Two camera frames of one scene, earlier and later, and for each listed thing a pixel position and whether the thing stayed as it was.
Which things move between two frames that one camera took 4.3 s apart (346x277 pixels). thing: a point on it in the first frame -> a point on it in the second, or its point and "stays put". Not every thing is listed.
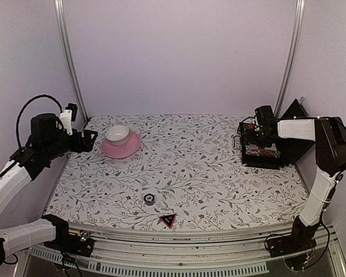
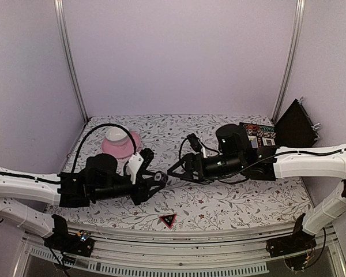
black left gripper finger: (88, 143) -> (153, 191)
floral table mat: (188, 174) stays put
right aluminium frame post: (285, 79) stays put
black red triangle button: (169, 219) stays put
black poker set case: (261, 148) stays put
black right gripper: (250, 138) -> (190, 160)
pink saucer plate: (123, 150) stays put
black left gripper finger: (87, 137) -> (158, 176)
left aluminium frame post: (60, 7) stays put
